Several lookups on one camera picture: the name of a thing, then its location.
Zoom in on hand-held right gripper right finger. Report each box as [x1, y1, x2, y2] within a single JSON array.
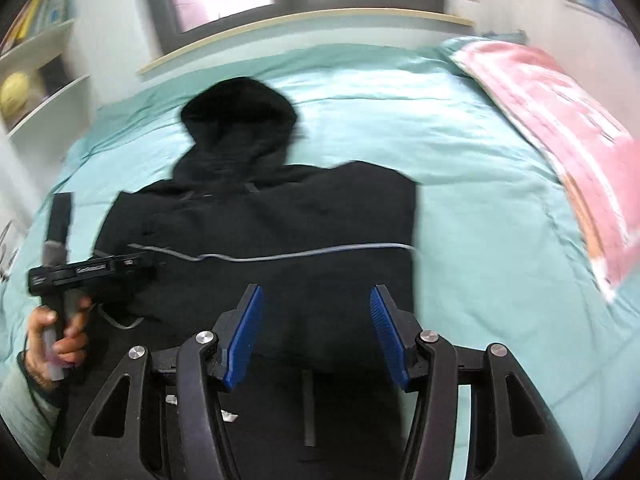
[[369, 284, 583, 480]]

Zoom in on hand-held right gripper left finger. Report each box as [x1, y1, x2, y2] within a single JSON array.
[[57, 284, 266, 480]]

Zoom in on black hooded jacket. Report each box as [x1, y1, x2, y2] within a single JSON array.
[[50, 76, 421, 480]]

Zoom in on person's left forearm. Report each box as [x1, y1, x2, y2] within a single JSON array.
[[0, 352, 63, 461]]

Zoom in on person's left hand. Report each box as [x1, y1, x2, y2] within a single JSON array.
[[24, 297, 93, 386]]

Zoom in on white panel with black drawings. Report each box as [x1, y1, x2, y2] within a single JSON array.
[[0, 220, 21, 281]]

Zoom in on teal quilt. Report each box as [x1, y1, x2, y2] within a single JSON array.
[[0, 35, 640, 480]]

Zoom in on yellow globe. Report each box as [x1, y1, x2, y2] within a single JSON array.
[[0, 71, 32, 116]]

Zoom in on white bookshelf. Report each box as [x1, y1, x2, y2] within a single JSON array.
[[0, 0, 93, 146]]

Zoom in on pink patterned pillow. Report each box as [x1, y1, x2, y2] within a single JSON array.
[[450, 39, 640, 303]]

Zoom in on row of books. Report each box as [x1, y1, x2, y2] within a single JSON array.
[[2, 0, 71, 56]]

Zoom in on teal pillow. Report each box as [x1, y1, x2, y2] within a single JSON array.
[[435, 32, 531, 61]]

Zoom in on cream windowsill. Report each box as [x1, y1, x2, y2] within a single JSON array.
[[137, 10, 476, 77]]

